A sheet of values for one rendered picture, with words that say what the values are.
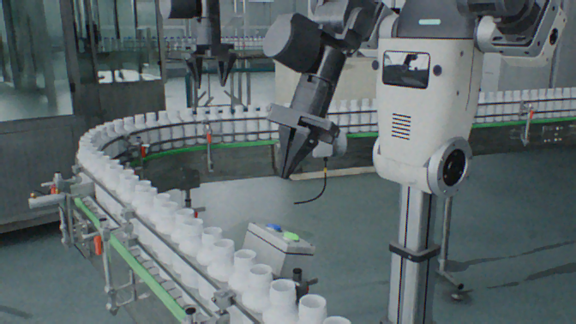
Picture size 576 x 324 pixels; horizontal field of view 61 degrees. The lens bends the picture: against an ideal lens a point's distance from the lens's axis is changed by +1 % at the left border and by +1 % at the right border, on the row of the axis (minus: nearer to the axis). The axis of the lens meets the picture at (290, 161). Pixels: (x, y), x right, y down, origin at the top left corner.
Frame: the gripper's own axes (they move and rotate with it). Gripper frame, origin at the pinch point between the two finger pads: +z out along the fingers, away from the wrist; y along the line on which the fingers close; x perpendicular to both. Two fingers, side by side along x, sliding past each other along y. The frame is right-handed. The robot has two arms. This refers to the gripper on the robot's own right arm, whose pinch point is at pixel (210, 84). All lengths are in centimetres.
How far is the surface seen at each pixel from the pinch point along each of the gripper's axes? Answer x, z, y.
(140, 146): -80, 33, -10
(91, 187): -40, 33, 19
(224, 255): 34.1, 24.6, 16.5
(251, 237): 21.2, 29.9, 3.0
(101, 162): -36.0, 24.4, 16.5
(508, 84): -223, 61, -530
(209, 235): 28.0, 23.2, 16.0
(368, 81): -247, 44, -306
